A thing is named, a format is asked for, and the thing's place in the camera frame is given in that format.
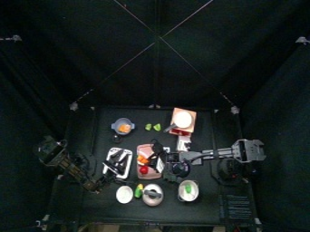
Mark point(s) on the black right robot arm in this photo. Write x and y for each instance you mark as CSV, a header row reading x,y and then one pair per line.
x,y
226,152

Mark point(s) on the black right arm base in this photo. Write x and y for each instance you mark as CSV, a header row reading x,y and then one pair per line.
x,y
230,173

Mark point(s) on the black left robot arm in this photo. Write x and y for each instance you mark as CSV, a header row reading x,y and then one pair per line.
x,y
60,158

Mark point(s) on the pink plate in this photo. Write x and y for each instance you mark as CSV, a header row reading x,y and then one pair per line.
x,y
142,151

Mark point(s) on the orange toy carrot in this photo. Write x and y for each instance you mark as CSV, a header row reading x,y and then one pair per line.
x,y
142,159

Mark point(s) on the small white plate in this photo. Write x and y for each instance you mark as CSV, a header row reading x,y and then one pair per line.
x,y
124,194

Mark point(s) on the white round plate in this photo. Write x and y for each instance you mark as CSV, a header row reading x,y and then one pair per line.
x,y
183,119

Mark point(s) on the white rectangular tray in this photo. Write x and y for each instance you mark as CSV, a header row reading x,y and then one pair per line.
x,y
118,162

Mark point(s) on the red toy tomato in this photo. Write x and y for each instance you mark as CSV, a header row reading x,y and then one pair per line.
x,y
143,170

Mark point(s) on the dark round bowl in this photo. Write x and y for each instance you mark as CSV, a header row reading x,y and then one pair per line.
x,y
182,171

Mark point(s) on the small black round object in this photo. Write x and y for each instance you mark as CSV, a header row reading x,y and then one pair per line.
x,y
116,138

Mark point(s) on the white printed box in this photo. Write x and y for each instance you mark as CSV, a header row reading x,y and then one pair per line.
x,y
184,143

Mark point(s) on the green toy food piece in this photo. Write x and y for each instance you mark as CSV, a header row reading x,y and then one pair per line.
x,y
148,127
156,127

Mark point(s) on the yellow green toy corn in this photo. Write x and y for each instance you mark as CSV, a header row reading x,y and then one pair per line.
x,y
139,191

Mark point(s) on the orange toy food piece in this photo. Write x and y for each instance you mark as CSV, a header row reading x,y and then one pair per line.
x,y
124,128

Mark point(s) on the green toy vegetable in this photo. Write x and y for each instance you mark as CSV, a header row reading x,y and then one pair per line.
x,y
187,189

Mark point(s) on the orange square board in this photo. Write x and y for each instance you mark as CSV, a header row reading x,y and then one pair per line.
x,y
192,116

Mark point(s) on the white text label sticker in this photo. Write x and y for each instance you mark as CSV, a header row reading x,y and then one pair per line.
x,y
238,207

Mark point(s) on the metal frame corner bracket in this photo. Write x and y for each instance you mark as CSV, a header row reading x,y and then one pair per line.
x,y
302,40
73,106
15,38
234,109

